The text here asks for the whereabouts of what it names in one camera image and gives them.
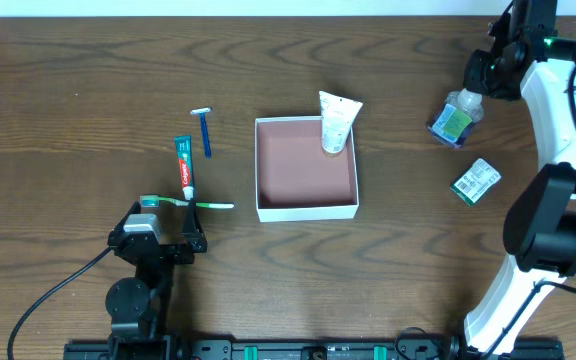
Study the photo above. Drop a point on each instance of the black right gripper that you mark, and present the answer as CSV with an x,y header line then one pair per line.
x,y
491,80

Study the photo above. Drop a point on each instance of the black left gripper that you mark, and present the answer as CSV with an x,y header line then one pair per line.
x,y
166,249

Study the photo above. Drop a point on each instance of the clear blue soap pump bottle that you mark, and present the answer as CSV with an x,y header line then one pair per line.
x,y
461,112

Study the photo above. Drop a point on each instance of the green white soap packet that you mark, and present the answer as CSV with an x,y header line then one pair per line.
x,y
476,182

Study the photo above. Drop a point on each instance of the white lotion tube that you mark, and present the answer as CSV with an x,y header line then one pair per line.
x,y
337,117

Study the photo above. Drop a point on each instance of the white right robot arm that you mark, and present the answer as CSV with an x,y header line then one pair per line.
x,y
529,61

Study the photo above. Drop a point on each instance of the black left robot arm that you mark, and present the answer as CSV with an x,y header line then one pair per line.
x,y
138,305

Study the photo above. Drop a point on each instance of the green white toothbrush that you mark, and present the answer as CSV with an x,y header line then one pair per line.
x,y
154,201

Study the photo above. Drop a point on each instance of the green red toothpaste tube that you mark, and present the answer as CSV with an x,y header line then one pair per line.
x,y
183,147

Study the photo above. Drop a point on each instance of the blue disposable razor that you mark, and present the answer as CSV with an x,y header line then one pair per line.
x,y
202,113

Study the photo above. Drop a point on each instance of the white box with pink inside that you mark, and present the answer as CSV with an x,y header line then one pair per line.
x,y
295,180

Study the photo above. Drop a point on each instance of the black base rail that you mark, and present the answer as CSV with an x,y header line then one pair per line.
x,y
225,350

